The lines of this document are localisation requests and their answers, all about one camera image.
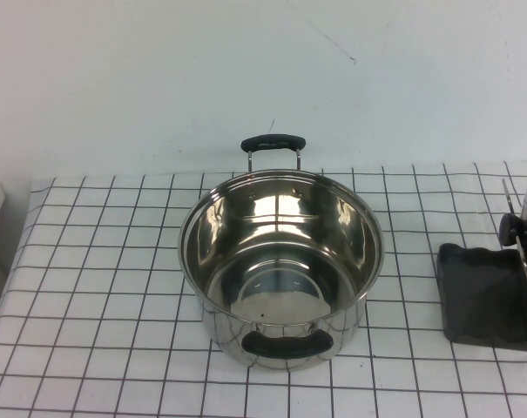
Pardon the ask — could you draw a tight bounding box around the white grid-patterned tablecloth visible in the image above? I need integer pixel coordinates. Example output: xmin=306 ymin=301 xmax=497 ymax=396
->
xmin=0 ymin=160 xmax=527 ymax=418

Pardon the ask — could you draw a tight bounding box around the grey lid rack with wires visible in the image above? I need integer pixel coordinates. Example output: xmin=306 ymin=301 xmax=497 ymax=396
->
xmin=436 ymin=178 xmax=527 ymax=354

